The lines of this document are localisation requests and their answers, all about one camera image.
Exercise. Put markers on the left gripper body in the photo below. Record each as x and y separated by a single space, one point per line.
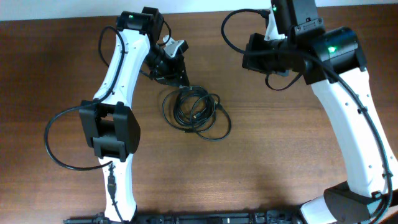
162 68

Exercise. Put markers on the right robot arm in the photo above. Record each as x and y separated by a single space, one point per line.
333 64

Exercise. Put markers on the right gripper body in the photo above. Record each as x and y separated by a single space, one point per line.
265 64

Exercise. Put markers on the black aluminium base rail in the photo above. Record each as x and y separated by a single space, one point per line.
269 217

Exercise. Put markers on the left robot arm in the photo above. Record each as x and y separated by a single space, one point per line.
110 127

